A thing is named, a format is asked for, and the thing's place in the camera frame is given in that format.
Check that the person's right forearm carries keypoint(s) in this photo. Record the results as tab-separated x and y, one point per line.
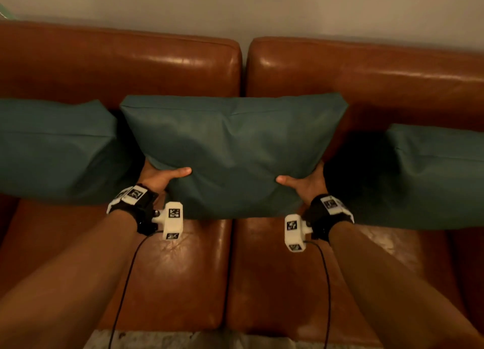
389	288

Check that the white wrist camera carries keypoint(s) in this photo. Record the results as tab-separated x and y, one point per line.
172	220
295	235

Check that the person's left hand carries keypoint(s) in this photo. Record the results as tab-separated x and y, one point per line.
159	178

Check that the teal square cushion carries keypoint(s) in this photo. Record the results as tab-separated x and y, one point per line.
56	152
234	152
427	182

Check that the person's right hand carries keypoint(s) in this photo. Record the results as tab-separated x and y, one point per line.
310	188

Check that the speckled patterned rug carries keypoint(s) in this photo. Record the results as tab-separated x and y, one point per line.
151	341

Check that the brown leather sofa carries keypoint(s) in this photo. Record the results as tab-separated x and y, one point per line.
170	277

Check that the person's left forearm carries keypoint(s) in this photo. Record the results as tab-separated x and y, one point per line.
68	284

